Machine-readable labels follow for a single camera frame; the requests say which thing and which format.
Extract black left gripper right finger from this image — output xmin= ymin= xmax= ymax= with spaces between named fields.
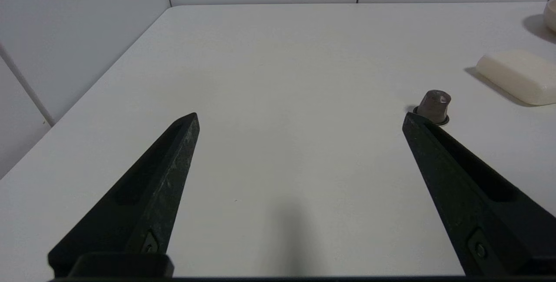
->
xmin=402 ymin=112 xmax=556 ymax=277

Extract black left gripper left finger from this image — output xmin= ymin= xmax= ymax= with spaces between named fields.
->
xmin=48 ymin=113 xmax=200 ymax=277

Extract beige round plate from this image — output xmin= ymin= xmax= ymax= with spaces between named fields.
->
xmin=544 ymin=0 xmax=556 ymax=35

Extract dark brown coffee capsule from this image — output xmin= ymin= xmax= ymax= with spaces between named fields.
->
xmin=413 ymin=90 xmax=452 ymax=126

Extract white soap bar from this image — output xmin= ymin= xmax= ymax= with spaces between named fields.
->
xmin=476 ymin=50 xmax=556 ymax=106

